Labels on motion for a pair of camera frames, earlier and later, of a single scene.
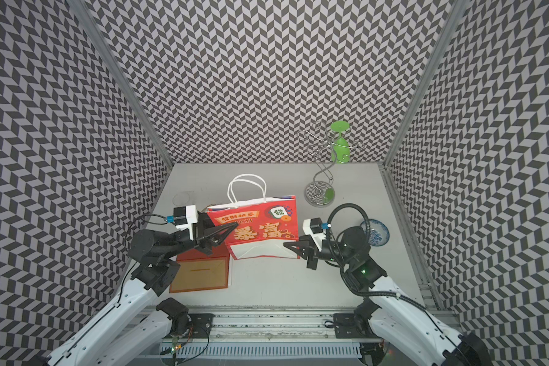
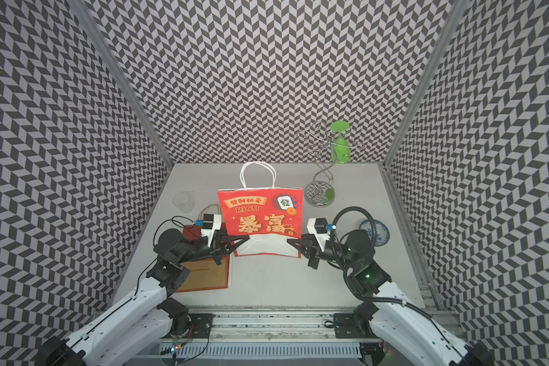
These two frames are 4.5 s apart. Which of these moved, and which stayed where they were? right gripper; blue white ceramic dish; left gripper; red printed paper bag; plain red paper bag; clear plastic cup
Moved: red printed paper bag; left gripper
Stayed: plain red paper bag; blue white ceramic dish; clear plastic cup; right gripper
